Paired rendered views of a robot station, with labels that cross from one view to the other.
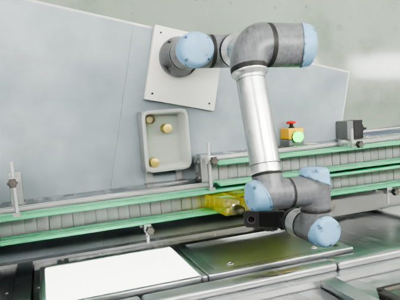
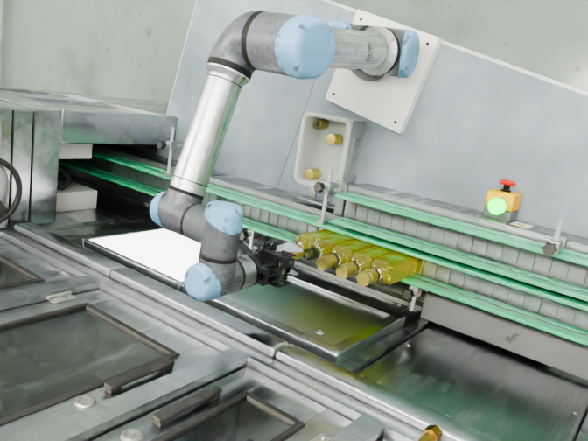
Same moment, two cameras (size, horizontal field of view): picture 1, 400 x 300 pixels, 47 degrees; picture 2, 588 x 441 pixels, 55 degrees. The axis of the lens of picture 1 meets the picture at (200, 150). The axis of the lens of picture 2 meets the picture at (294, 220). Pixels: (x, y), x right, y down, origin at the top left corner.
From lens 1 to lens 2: 136 cm
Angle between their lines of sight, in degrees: 53
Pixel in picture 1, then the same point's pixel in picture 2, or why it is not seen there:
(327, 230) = (192, 278)
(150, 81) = (335, 80)
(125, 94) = (313, 89)
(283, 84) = (525, 121)
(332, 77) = not seen: outside the picture
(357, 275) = (274, 374)
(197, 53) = not seen: hidden behind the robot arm
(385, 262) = (329, 390)
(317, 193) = (202, 232)
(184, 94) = (368, 102)
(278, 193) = (166, 213)
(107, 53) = not seen: hidden behind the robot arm
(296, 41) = (266, 39)
